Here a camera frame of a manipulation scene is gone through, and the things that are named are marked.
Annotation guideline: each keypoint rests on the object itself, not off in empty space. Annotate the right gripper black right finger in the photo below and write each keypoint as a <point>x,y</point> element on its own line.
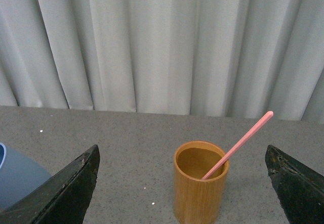
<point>298,187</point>

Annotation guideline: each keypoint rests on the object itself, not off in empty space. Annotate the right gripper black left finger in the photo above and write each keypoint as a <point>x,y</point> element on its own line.
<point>64,198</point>

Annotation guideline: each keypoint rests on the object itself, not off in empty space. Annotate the pink chopstick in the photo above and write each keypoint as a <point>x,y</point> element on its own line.
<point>257,126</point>

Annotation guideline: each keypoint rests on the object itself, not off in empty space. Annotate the light blue plastic cup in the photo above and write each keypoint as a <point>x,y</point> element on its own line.
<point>20,176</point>

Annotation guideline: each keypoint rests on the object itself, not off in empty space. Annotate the bamboo chopstick holder cup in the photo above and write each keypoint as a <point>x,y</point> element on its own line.
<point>197,200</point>

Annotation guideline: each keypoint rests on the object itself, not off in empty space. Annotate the white pleated curtain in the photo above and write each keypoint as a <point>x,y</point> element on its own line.
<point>235,58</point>

